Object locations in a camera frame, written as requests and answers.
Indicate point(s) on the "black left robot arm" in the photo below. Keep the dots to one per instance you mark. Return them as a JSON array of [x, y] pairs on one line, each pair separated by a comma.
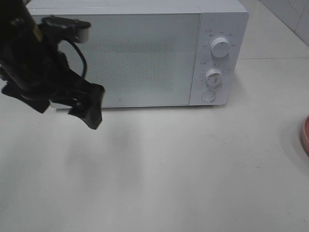
[[16, 20]]

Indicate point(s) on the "left black silver wrist camera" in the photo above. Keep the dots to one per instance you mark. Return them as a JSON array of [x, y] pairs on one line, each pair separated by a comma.
[[60, 28]]

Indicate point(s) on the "white microwave oven body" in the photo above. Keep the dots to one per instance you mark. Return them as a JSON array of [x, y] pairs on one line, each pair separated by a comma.
[[217, 18]]

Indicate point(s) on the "pink round plate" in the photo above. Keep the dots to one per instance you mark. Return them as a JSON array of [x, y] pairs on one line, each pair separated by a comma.
[[304, 135]]

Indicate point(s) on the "round white door button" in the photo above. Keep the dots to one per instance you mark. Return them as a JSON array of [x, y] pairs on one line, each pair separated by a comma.
[[208, 96]]

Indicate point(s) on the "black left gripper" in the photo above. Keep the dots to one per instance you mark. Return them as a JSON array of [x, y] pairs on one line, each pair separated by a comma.
[[37, 73]]

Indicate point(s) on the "white round knob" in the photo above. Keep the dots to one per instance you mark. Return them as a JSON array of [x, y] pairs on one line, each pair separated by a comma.
[[220, 47], [213, 77]]

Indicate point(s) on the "white microwave door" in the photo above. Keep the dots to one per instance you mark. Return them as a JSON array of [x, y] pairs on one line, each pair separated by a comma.
[[141, 59]]

